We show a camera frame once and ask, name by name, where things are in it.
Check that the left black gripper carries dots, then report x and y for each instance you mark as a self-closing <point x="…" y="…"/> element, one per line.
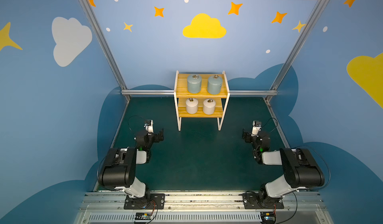
<point x="157" y="134"/>

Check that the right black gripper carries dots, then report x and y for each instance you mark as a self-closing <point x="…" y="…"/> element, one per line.
<point x="247" y="135"/>

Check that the white tea canister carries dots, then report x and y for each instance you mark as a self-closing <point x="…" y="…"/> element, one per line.
<point x="209" y="106"/>
<point x="191" y="105"/>

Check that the grey-green tea canister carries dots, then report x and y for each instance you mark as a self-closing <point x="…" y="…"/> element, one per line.
<point x="214" y="84"/>
<point x="194" y="83"/>

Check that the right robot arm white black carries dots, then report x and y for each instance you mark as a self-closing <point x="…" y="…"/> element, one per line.
<point x="300" y="170"/>

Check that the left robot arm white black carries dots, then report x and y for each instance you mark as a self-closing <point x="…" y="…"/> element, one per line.
<point x="118" y="171"/>

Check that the left circuit board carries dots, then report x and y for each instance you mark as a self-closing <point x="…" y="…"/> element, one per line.
<point x="143" y="217"/>

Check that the circuit board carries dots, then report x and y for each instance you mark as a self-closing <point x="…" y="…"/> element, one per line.
<point x="143" y="217"/>
<point x="268" y="218"/>

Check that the right circuit board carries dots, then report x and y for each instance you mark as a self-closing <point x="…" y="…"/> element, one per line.
<point x="268" y="218"/>

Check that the rear aluminium frame bar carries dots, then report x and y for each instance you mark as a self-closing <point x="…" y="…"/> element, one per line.
<point x="171" y="92"/>

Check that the wooden two-tier shelf white frame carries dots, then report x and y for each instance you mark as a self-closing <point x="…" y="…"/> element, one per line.
<point x="181" y="94"/>

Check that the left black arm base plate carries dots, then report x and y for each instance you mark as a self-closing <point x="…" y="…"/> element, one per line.
<point x="153" y="201"/>

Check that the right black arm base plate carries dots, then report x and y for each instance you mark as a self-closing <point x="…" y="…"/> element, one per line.
<point x="252" y="200"/>

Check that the aluminium front rail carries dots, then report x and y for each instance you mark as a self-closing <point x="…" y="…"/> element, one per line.
<point x="214" y="207"/>

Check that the left aluminium frame post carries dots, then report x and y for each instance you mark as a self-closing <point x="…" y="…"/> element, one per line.
<point x="88" y="10"/>

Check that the aluminium frame post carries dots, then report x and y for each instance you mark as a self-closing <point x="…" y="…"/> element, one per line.
<point x="310" y="23"/>
<point x="88" y="10"/>

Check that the right aluminium frame post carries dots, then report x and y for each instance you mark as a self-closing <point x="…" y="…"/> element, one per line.
<point x="310" y="23"/>

